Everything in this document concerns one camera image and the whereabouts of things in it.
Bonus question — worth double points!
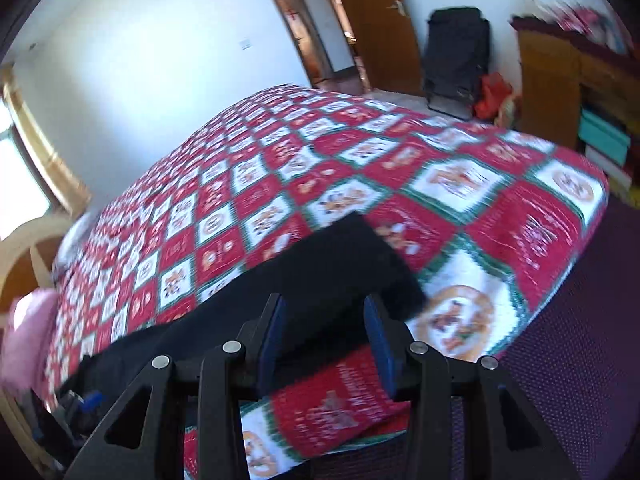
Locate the colourful clutter on cabinet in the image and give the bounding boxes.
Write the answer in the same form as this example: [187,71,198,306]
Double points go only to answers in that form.
[527,0,637,57]

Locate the brown wooden cabinet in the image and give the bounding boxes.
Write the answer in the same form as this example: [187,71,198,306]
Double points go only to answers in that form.
[509,14,640,163]

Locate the red checked printed blanket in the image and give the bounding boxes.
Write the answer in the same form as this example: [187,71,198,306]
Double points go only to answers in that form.
[42,85,612,480]

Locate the white box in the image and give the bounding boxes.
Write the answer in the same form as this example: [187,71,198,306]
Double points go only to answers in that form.
[584,145,635,183]

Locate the teal box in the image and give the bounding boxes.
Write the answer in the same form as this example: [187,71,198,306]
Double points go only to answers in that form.
[579,109,632,167]

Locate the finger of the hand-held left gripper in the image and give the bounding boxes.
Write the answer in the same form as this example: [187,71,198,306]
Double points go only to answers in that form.
[70,391,106,414]

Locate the pink folded blanket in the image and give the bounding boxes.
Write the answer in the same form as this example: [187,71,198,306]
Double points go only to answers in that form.
[0,287,62,397]

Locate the cream wooden headboard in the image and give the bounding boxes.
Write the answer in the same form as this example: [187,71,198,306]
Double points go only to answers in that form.
[0,214,77,463]

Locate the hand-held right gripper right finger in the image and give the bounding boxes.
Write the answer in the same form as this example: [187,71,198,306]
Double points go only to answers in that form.
[363,294,581,480]

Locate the brown wooden door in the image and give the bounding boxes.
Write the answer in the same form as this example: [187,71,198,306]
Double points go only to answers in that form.
[322,0,424,97]

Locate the window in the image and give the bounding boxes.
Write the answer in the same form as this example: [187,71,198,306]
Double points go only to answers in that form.
[0,105,53,242]

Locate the black pants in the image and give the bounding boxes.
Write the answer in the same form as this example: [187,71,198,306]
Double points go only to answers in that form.
[55,211,429,413]

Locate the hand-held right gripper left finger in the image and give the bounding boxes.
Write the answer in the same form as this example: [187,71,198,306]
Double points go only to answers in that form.
[65,293,287,480]

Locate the red bag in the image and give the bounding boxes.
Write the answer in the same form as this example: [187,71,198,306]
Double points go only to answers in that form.
[473,72,514,121]

